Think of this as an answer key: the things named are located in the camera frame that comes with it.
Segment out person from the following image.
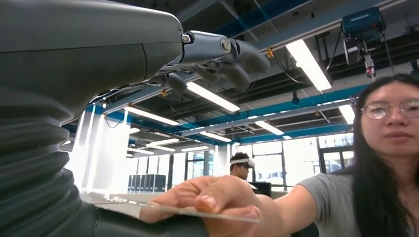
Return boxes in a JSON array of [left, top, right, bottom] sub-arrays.
[[229, 152, 259, 191], [139, 73, 419, 237]]

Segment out ceiling light tube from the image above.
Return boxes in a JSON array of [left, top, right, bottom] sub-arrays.
[[145, 144, 176, 153], [254, 120, 285, 136], [200, 131, 232, 143], [338, 104, 356, 125], [186, 81, 241, 113], [180, 146, 210, 153], [149, 138, 180, 147], [124, 106, 180, 126], [127, 148, 155, 156], [286, 39, 332, 91]]

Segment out black equipment cases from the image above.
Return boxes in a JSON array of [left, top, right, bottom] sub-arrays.
[[127, 174, 167, 194]]

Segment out white VR headset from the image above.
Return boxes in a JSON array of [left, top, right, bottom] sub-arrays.
[[230, 158, 256, 169]]

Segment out black monitor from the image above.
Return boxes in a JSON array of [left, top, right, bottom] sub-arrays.
[[252, 182, 272, 197]]

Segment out blue overhead hoist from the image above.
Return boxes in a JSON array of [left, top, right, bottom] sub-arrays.
[[341, 6, 387, 79]]

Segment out clear eyeglasses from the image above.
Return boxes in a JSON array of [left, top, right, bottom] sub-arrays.
[[361, 98, 419, 120]]

